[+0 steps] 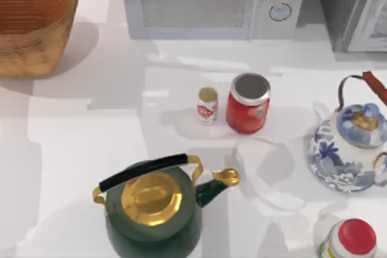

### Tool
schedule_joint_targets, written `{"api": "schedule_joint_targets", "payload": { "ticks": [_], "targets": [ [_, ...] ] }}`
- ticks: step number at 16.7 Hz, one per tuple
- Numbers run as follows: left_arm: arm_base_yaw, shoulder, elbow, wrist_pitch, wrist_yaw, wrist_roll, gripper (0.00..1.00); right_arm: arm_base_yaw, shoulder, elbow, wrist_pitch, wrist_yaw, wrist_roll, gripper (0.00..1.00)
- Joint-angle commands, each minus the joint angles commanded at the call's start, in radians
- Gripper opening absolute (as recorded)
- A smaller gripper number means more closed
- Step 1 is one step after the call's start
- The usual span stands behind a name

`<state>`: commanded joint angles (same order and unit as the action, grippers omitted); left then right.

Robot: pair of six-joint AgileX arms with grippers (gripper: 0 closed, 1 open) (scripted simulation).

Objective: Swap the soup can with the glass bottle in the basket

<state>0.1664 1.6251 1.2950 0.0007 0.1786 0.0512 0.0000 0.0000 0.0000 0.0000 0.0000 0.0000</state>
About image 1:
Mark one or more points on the white bottle with red cap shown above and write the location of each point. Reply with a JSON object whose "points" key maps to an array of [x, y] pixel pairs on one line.
{"points": [[350, 240]]}

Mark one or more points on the grey cabinet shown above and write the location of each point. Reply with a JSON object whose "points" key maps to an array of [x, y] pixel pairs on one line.
{"points": [[356, 10]]}

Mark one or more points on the green and gold kettle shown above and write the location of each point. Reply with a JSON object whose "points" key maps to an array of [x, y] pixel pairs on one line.
{"points": [[151, 209]]}

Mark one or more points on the small red and white can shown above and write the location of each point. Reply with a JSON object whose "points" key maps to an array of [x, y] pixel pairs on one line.
{"points": [[207, 108]]}

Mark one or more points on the blue and white teapot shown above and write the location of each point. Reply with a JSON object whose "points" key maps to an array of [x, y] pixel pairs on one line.
{"points": [[347, 146]]}

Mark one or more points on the pale microwave oven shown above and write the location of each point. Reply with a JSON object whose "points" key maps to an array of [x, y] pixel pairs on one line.
{"points": [[193, 4]]}

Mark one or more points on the woven wooden basket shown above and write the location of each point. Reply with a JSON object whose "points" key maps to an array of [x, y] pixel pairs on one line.
{"points": [[33, 28]]}

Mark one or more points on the round microwave knob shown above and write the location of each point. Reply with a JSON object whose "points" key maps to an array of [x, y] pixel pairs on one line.
{"points": [[280, 11]]}

